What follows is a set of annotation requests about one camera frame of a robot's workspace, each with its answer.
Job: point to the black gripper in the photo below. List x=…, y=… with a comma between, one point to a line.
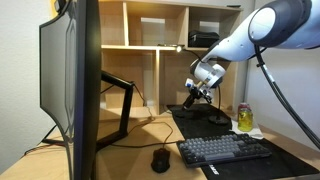
x=196, y=91

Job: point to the black gooseneck desk lamp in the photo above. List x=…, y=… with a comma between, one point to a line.
x=218, y=119

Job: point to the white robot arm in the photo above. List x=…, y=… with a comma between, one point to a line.
x=283, y=24

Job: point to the black desk mat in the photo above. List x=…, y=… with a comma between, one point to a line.
x=193, y=123

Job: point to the wooden desk shelf hutch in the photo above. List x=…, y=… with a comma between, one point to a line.
x=146, y=41

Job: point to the black case on shelf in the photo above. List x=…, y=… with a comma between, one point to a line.
x=202, y=39

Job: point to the grey mechanical keyboard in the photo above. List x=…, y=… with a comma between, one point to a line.
x=201, y=151

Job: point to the white paper napkin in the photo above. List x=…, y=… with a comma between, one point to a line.
x=254, y=133

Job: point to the black computer mouse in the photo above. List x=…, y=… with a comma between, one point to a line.
x=160, y=162

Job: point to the black monitor stand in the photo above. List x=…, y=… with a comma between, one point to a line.
x=116, y=110

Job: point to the black curved computer monitor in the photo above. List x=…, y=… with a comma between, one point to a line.
x=72, y=41

